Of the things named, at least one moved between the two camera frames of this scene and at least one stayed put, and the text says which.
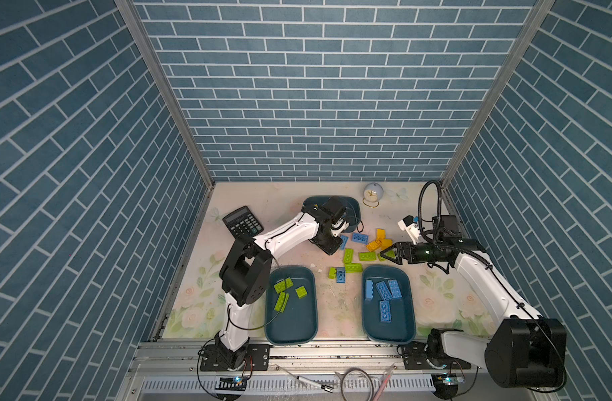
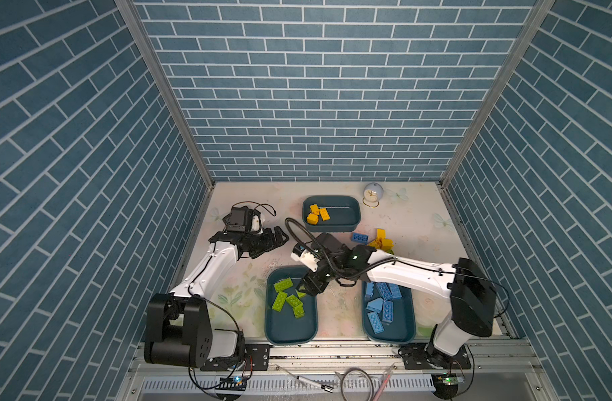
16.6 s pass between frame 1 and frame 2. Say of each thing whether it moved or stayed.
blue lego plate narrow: moved
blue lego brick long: stayed
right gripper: moved
